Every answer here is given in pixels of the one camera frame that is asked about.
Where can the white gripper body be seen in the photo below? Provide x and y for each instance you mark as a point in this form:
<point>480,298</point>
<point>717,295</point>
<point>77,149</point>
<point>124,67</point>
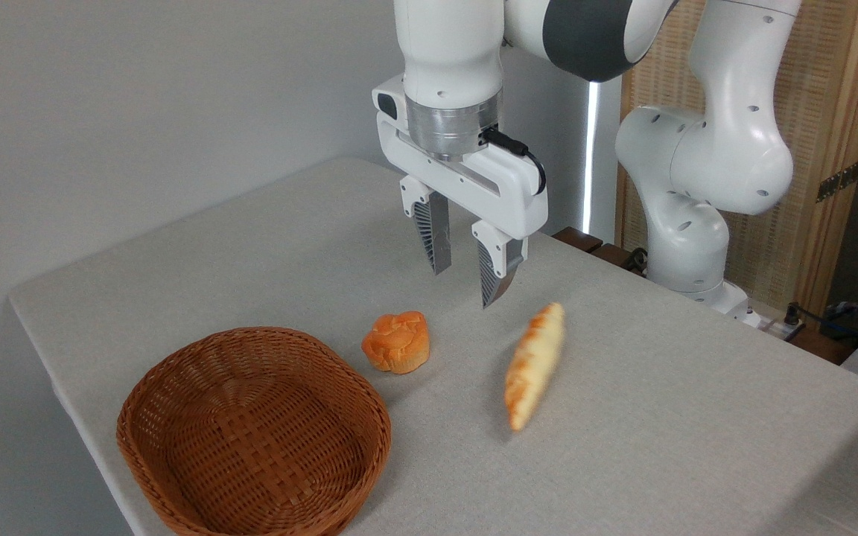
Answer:
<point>503,190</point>

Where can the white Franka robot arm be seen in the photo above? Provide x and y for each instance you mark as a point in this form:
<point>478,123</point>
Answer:
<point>727,149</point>

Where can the metal screen hinge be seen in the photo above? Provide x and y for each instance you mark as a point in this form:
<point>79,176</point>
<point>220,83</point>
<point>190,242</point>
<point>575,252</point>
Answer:
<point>839,181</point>

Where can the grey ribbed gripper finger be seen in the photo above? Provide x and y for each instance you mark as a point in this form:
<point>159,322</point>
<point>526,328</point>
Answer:
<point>435,231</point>
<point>492,272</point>

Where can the white power strip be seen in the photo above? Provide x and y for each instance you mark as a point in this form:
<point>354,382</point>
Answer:
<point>775,325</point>

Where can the long golden bread loaf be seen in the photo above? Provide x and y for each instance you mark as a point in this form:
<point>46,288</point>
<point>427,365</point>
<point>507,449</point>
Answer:
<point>535,365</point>

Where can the dark brown wooden block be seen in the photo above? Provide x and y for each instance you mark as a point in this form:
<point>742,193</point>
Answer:
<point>611,254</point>
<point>578,239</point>

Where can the orange muffin shaped bread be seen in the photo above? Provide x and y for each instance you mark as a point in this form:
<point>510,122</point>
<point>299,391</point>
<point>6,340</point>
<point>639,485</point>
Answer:
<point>397,342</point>

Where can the brown wicker basket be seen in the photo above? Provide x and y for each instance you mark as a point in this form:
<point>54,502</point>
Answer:
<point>250,447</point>

